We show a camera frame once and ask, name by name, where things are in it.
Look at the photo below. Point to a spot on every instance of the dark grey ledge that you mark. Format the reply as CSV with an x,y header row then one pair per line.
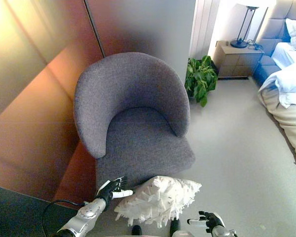
x,y
17,212

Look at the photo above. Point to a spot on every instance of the white feathery pillow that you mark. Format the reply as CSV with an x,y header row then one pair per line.
x,y
160,197

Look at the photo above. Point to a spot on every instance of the padded beige bed headboard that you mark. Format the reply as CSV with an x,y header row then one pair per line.
x,y
273,27

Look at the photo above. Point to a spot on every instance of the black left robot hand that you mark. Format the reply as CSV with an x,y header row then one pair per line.
x,y
111,189

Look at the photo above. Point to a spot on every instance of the black stem table lamp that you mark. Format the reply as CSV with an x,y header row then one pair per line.
x,y
244,27

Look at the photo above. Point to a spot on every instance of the green potted plant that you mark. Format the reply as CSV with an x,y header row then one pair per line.
x,y
199,79

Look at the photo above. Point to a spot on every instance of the beige bedside cabinet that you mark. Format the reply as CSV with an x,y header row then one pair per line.
x,y
236,59

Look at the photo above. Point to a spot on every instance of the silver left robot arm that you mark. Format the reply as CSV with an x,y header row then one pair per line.
x,y
85,214

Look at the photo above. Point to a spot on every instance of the grey fabric tub armchair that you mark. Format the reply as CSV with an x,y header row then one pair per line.
x,y
135,96

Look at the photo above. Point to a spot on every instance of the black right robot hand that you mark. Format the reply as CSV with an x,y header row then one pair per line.
x,y
213,219

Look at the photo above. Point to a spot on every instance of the white bed duvet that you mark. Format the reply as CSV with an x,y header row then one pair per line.
x,y
283,81

